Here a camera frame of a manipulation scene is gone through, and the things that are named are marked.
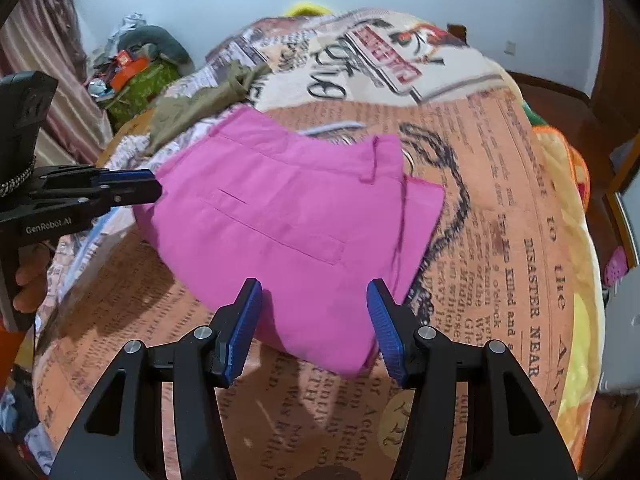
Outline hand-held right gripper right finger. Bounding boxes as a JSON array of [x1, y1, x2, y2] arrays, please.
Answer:
[[366, 277, 580, 480]]

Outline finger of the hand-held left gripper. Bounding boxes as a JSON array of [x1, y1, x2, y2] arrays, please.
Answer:
[[94, 167, 157, 187], [97, 179, 164, 210]]

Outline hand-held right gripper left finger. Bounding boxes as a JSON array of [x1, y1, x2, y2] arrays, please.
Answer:
[[50, 277, 264, 480]]

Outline pink pants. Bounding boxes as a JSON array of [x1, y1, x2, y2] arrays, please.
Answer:
[[132, 106, 447, 380]]

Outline person's left hand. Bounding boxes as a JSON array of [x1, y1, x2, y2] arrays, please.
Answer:
[[13, 255, 50, 314]]

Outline cardboard box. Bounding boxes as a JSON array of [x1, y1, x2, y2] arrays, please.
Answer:
[[95, 110, 157, 167]]

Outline striped pink curtain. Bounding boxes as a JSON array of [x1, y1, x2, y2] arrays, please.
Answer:
[[0, 0, 114, 167]]

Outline green patterned storage box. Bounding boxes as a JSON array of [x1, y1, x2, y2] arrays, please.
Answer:
[[102, 60, 184, 132]]

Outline olive green garment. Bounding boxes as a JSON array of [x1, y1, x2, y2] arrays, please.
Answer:
[[146, 60, 272, 157]]

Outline orange box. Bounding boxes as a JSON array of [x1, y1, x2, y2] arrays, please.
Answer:
[[111, 52, 152, 89]]

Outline crumpled white cloth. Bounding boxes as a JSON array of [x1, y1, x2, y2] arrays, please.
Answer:
[[107, 12, 149, 44]]

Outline grey plush pillow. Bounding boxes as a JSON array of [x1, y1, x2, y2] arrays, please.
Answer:
[[117, 25, 194, 67]]

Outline newspaper print blanket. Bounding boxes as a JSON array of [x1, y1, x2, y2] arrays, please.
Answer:
[[32, 7, 593, 480]]

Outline yellow orange fleece blanket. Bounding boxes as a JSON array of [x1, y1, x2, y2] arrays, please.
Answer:
[[520, 100, 607, 467]]

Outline white plastic box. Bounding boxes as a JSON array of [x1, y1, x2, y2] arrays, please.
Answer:
[[597, 265, 640, 397]]

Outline white printed cloth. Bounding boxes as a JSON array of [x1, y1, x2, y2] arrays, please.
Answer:
[[0, 390, 54, 477]]

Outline pink slipper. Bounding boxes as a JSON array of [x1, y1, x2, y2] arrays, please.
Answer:
[[604, 246, 629, 284]]

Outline yellow round cushion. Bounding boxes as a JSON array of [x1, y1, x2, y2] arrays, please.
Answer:
[[286, 1, 332, 17]]

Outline wooden framed mirror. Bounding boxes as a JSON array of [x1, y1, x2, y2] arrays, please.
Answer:
[[602, 135, 640, 269]]

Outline wooden wardrobe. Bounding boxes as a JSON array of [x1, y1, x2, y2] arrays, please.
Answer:
[[587, 0, 640, 127]]

